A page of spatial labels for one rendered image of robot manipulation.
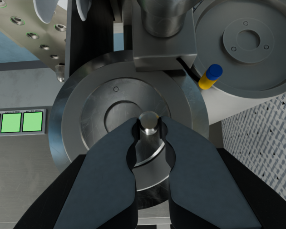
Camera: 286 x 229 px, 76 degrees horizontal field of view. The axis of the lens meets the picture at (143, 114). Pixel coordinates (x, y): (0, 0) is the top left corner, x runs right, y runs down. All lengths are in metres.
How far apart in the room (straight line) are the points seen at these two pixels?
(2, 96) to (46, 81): 0.63
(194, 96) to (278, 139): 0.14
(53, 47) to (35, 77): 2.43
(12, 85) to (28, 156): 2.52
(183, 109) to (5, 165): 0.54
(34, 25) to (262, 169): 0.46
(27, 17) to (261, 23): 0.37
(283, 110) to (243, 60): 0.09
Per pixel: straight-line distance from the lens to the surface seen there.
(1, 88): 3.17
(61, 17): 0.41
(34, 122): 0.58
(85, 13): 0.22
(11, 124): 0.62
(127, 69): 0.17
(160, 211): 0.51
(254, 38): 0.22
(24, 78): 3.01
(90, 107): 0.16
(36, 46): 0.51
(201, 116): 0.17
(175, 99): 0.16
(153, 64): 0.16
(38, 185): 0.58
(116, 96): 0.15
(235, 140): 0.38
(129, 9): 0.57
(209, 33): 0.21
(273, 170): 0.30
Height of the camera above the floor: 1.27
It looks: 11 degrees down
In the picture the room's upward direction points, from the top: 178 degrees clockwise
